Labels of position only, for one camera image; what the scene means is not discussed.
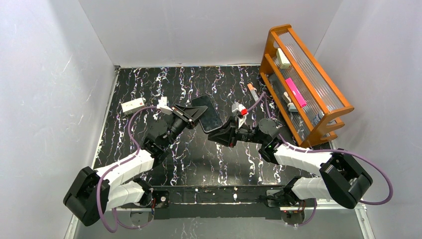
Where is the black screen smartphone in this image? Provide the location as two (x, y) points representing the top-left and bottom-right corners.
(192, 94), (223, 134)

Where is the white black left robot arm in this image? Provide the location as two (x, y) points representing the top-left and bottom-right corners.
(63, 105), (208, 233)

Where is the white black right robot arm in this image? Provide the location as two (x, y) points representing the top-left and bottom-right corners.
(208, 117), (373, 209)

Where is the orange grey marker pen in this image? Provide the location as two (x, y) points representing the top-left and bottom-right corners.
(247, 83), (259, 102)

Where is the white red small box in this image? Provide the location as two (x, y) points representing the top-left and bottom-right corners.
(121, 98), (145, 116)

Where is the white grey small device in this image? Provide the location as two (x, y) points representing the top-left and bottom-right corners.
(282, 92), (298, 113)

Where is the pink flat box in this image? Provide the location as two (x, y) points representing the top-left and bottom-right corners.
(285, 78), (307, 108)

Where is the orange wooden shelf rack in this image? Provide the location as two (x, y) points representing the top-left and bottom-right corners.
(259, 24), (354, 147)

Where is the cream white box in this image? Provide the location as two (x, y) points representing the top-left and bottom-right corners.
(274, 48), (292, 69)

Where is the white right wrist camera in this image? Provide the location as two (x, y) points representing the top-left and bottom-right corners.
(231, 102), (248, 129)

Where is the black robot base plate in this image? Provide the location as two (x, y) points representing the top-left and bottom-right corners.
(130, 184), (306, 225)

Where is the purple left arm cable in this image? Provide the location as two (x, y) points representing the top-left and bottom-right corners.
(96, 105), (161, 234)

